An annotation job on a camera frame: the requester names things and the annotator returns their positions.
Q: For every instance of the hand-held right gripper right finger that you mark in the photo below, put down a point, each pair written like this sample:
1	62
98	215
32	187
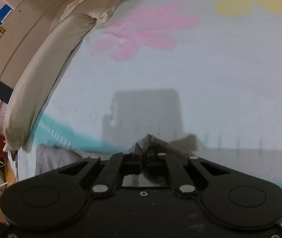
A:
173	171

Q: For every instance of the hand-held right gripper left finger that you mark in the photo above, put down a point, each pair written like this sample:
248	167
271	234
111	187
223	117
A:
111	171

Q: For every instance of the grey pants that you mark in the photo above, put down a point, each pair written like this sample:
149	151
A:
56	158

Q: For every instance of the floral bed sheet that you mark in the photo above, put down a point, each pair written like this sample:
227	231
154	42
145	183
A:
205	74

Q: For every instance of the long beige pillow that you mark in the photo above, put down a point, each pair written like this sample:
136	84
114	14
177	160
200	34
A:
41	79

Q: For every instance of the cream folded cloth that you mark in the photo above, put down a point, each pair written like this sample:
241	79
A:
91	2

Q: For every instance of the cream wooden bed frame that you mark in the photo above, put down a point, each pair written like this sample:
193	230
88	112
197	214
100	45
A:
19	37

